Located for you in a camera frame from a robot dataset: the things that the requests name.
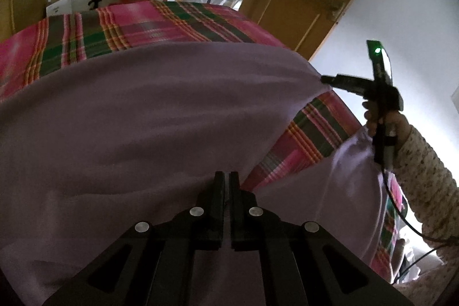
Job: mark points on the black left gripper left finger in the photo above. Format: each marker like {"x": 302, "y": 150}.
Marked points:
{"x": 151, "y": 264}

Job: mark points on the red green plaid blanket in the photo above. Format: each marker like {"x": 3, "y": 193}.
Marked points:
{"x": 61, "y": 41}

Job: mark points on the person right hand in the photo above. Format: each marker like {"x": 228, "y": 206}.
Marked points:
{"x": 398, "y": 121}

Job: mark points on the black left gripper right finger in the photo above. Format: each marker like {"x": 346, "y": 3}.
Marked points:
{"x": 302, "y": 264}

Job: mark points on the white cardboard box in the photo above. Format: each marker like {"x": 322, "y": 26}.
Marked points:
{"x": 59, "y": 7}

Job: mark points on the purple fleece sweater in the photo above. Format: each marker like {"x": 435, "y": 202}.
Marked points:
{"x": 92, "y": 149}

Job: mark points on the black pump bottle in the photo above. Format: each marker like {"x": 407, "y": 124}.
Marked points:
{"x": 94, "y": 4}

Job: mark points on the patterned right sleeve forearm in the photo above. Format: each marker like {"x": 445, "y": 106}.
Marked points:
{"x": 429, "y": 187}

